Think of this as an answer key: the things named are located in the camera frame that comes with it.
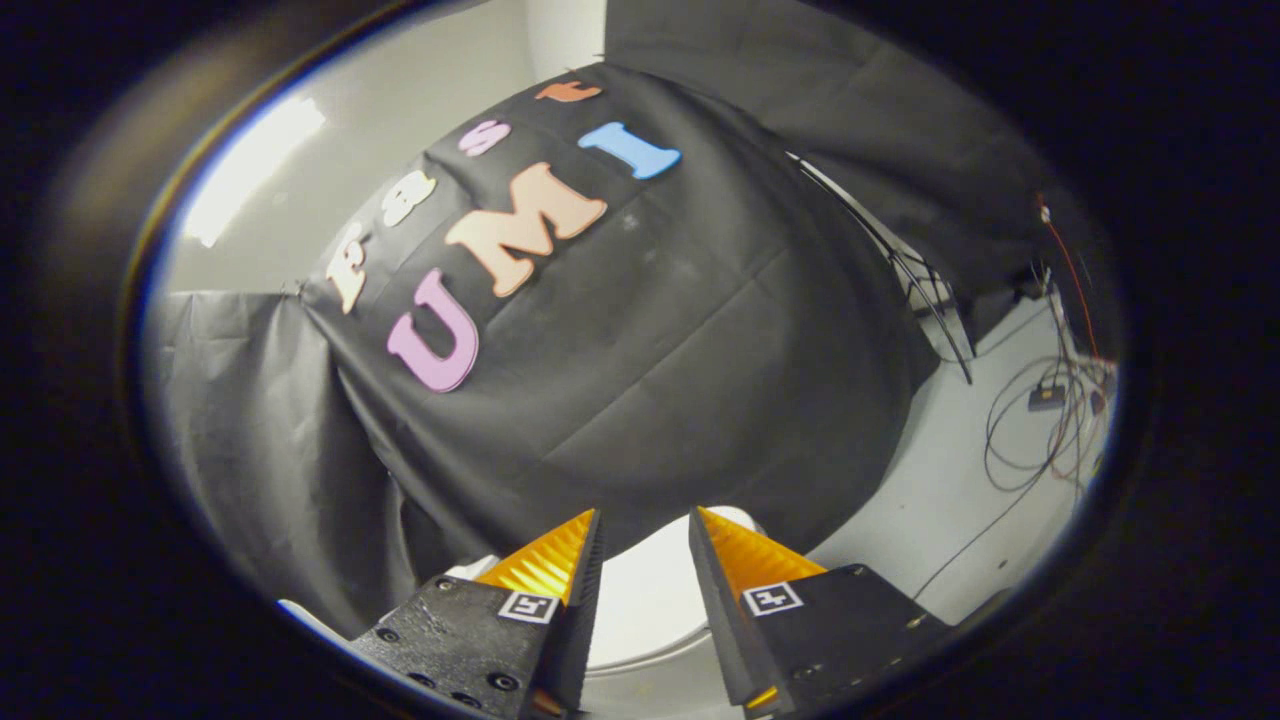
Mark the white ceramic toilet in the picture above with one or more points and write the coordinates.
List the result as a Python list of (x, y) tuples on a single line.
[(640, 692)]

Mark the black backdrop cloth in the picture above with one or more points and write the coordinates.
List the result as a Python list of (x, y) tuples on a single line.
[(640, 380)]

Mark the ceiling light panel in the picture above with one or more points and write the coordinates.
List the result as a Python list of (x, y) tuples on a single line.
[(250, 170)]

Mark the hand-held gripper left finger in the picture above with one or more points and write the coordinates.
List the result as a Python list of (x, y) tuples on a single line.
[(576, 620)]

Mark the small black box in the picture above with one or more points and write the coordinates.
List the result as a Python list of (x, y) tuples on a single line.
[(1047, 397)]

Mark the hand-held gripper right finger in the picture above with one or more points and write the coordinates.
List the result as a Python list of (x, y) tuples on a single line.
[(716, 620)]

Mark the white toilet lid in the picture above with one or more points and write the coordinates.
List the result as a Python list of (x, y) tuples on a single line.
[(650, 590)]

